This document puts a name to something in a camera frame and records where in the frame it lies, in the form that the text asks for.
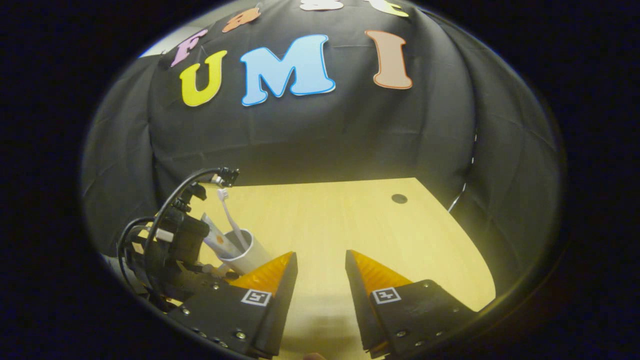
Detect white toothpaste tube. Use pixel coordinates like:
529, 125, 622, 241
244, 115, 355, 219
200, 212, 241, 259

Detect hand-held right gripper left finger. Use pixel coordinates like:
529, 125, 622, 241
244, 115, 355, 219
166, 251, 300, 359

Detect white toothbrush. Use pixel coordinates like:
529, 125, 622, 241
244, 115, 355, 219
217, 188, 251, 251

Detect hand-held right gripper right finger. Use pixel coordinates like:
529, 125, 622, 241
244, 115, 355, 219
345, 249, 476, 359

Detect black cable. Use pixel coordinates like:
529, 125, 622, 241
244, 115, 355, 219
145, 166, 241, 261
116, 216, 157, 297

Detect white cup with wooden handle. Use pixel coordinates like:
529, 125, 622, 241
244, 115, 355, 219
215, 228, 275, 277

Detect wooden desktop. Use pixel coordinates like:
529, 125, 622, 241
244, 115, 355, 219
102, 177, 497, 360

